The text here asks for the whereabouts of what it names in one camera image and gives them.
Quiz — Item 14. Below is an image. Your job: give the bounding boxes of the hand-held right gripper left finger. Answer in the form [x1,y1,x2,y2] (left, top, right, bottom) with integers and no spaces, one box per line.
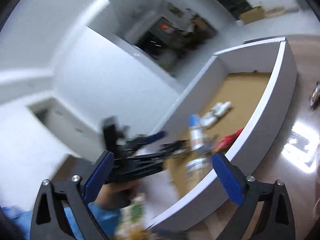
[30,151,115,240]

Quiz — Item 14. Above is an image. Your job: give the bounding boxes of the metal pen with clear tip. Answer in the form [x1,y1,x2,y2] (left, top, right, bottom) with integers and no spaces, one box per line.
[310,82,320,109]

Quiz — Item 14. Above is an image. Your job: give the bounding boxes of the person's left hand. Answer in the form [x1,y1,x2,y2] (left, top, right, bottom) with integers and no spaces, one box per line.
[96,180,140,208]

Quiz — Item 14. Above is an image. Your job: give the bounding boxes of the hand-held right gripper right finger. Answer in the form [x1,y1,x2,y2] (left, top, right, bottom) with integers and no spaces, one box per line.
[211,151,293,240]

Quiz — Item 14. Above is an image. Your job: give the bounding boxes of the white blue toothpaste box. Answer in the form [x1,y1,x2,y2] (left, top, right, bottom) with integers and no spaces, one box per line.
[189,114,204,152]

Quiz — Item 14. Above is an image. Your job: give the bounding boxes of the white container box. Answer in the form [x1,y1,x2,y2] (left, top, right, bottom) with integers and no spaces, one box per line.
[147,37,298,233]

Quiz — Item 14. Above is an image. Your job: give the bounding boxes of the red fabric pouch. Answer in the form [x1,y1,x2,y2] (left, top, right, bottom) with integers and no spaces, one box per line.
[217,129,244,152]

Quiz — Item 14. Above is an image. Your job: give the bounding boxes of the person's left forearm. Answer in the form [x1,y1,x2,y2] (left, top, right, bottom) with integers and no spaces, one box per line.
[87,201,123,232]

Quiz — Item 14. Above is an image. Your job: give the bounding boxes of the framed wall painting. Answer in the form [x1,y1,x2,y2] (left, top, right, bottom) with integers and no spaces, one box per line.
[166,2,183,17]

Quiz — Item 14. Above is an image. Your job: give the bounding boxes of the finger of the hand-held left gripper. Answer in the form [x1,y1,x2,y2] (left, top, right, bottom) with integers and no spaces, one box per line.
[129,131,167,147]
[160,140,192,157]

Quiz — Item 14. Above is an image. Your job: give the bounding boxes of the floral printed cloth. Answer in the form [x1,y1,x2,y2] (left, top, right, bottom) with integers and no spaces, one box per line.
[116,195,150,240]

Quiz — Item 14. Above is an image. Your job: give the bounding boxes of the red door sign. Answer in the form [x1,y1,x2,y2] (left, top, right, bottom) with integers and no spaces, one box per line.
[159,22,173,33]

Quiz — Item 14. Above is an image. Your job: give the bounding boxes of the cardboard box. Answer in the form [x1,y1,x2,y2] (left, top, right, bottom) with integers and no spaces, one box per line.
[239,6,266,24]

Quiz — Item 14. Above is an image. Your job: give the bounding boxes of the beige oval floor tray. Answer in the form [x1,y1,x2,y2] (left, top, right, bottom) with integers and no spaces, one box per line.
[266,6,300,17]

